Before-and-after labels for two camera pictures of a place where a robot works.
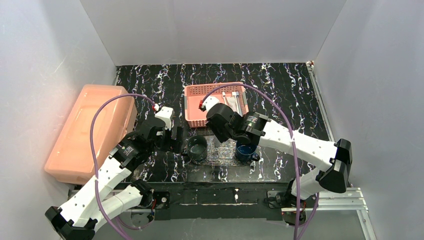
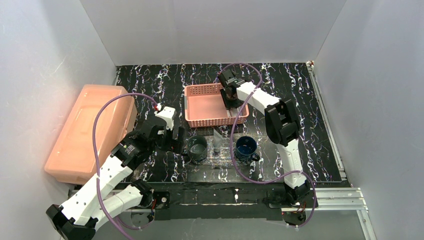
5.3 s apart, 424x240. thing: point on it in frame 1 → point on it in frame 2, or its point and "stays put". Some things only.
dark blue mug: [245, 153] stays put
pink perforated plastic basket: [233, 95] stays put
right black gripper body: [218, 129] → [230, 97]
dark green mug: [197, 148] stays put
